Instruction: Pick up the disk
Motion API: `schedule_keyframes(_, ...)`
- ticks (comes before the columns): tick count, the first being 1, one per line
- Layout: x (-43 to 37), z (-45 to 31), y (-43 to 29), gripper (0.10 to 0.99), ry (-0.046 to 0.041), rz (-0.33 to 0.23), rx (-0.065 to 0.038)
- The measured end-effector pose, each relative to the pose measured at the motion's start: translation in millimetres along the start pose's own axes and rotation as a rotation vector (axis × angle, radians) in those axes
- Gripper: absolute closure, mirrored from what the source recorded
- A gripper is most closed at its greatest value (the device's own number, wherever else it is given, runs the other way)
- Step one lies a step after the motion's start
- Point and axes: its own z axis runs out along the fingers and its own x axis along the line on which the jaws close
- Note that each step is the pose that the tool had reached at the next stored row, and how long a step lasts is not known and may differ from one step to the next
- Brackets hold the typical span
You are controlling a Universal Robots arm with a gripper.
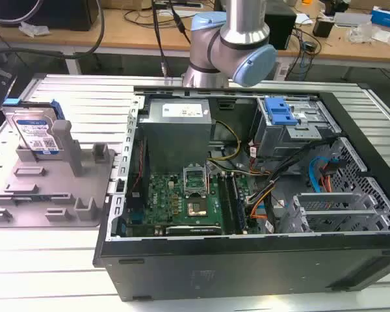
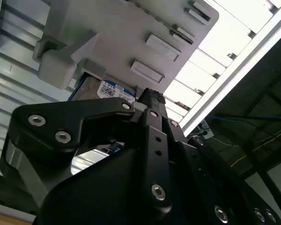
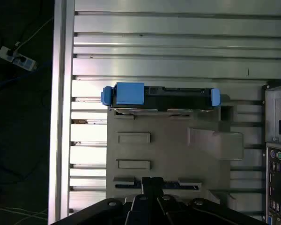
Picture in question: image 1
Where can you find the black SATA power connector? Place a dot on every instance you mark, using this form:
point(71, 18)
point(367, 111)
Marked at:
point(331, 169)

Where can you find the silver drive bay cage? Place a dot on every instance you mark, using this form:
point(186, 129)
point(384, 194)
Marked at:
point(292, 130)

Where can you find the grey power supply unit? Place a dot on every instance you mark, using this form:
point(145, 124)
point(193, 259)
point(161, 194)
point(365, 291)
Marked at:
point(175, 130)

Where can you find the silver expansion slot brackets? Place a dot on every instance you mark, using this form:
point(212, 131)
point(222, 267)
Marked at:
point(334, 208)

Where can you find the clear plastic bag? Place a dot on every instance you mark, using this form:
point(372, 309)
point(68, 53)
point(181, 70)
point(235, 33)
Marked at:
point(34, 28)

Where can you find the black graphics card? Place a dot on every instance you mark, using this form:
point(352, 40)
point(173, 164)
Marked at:
point(193, 230)

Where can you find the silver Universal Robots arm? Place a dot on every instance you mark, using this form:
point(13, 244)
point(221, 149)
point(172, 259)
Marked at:
point(234, 39)

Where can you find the small black cube device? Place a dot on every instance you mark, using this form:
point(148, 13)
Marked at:
point(323, 26)

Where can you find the blue drive bay latch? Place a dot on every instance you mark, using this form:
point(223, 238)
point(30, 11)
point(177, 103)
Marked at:
point(279, 112)

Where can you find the hard disk in blue carrier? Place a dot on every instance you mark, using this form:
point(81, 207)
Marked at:
point(35, 130)

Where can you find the wooden desk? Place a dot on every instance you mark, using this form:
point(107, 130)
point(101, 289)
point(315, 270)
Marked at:
point(195, 35)

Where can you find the black computer tower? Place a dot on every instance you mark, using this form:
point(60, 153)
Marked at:
point(44, 14)

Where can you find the grey parts rack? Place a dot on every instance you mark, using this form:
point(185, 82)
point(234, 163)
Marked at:
point(48, 185)

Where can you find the black box on desk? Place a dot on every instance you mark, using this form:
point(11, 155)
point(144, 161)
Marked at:
point(281, 29)

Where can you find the black open PC case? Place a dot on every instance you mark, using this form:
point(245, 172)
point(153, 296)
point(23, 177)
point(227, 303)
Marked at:
point(247, 260)

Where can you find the green motherboard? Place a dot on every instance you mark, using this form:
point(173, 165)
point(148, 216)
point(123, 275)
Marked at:
point(182, 201)

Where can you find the blue and white box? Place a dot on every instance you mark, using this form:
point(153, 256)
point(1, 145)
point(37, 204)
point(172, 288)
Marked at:
point(387, 17)

